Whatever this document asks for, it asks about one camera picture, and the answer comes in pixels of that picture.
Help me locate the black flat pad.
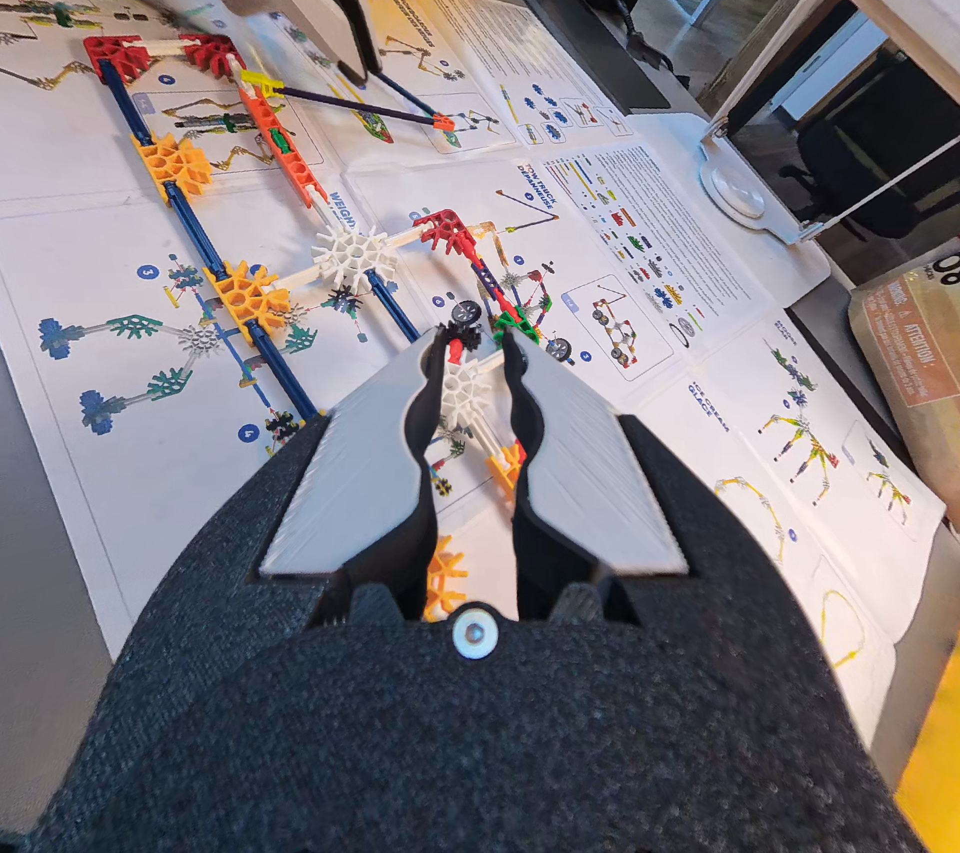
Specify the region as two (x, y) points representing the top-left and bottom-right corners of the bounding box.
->
(492, 0), (676, 115)

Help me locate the colourful rod connector frame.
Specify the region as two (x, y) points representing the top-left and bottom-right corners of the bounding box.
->
(83, 33), (526, 622)

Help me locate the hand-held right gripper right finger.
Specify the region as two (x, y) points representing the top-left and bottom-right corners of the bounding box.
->
(503, 328), (694, 614)

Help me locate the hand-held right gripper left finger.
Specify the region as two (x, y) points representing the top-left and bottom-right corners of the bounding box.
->
(260, 331), (448, 611)

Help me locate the black snowflake connector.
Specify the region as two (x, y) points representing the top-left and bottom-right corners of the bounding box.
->
(432, 318), (481, 356)

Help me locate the cardboard toy set box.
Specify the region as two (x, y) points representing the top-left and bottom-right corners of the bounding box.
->
(848, 250), (960, 524)

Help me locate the white building instruction sheet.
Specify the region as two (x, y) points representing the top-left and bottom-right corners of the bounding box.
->
(0, 0), (949, 749)

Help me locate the purple plastic rod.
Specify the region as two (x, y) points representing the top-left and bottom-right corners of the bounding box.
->
(278, 82), (436, 125)

